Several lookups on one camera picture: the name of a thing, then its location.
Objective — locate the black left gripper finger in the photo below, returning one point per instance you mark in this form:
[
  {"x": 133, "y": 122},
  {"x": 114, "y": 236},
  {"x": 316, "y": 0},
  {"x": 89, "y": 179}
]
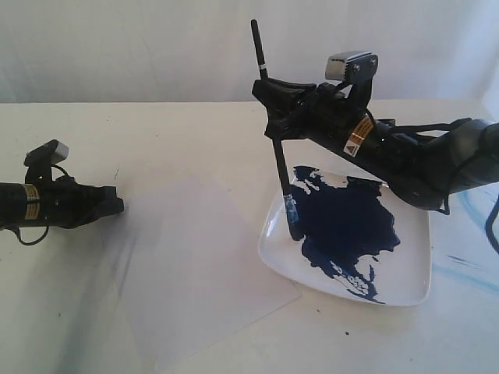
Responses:
[
  {"x": 107, "y": 208},
  {"x": 105, "y": 192}
]

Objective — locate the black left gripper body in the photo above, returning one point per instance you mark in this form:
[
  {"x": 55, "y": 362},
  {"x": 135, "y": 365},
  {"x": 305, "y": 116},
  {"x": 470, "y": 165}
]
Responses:
[{"x": 67, "y": 204}]

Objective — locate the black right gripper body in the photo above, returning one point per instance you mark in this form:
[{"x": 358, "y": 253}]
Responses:
[{"x": 336, "y": 121}]

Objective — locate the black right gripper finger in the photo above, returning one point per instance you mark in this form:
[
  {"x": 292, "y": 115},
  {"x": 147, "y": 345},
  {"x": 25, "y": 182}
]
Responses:
[
  {"x": 289, "y": 125},
  {"x": 274, "y": 93}
]

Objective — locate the black paintbrush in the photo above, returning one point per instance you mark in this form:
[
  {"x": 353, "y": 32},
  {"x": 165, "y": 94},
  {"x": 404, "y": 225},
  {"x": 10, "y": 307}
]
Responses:
[{"x": 290, "y": 206}]

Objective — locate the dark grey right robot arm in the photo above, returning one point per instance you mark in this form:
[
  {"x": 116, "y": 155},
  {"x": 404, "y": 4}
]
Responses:
[{"x": 422, "y": 164}]

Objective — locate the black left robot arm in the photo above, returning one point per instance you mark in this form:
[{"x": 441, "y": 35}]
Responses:
[{"x": 21, "y": 205}]

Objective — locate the white paper sheet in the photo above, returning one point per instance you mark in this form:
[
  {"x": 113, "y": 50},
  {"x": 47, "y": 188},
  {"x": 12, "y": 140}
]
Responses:
[{"x": 187, "y": 269}]

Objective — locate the white backdrop curtain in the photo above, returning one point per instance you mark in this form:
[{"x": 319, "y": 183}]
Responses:
[{"x": 114, "y": 51}]

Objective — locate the white square plate with paint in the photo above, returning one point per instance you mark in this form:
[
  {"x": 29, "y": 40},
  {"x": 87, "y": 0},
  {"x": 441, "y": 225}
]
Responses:
[{"x": 361, "y": 241}]

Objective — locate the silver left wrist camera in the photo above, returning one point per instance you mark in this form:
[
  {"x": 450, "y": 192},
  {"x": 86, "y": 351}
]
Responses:
[{"x": 53, "y": 151}]

